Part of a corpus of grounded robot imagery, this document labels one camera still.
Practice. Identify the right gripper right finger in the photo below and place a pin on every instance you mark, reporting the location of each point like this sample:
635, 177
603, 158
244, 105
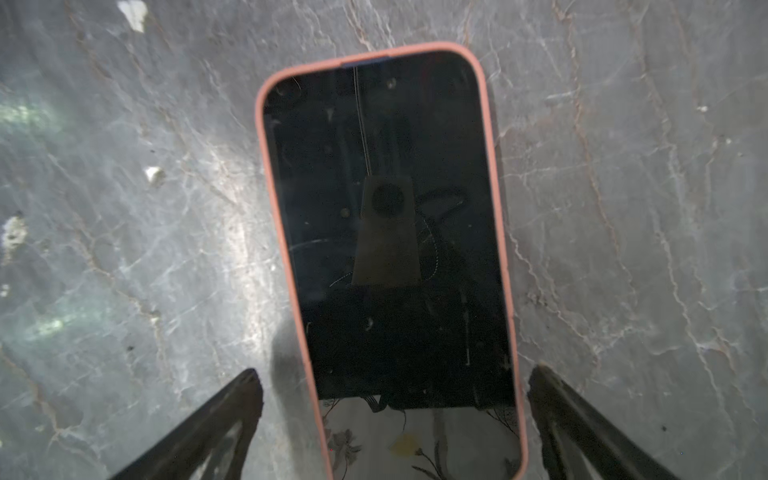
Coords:
577, 441

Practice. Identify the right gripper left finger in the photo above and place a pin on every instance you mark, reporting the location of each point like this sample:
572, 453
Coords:
213, 442

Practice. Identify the pink phone case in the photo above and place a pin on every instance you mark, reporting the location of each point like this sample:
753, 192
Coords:
261, 120

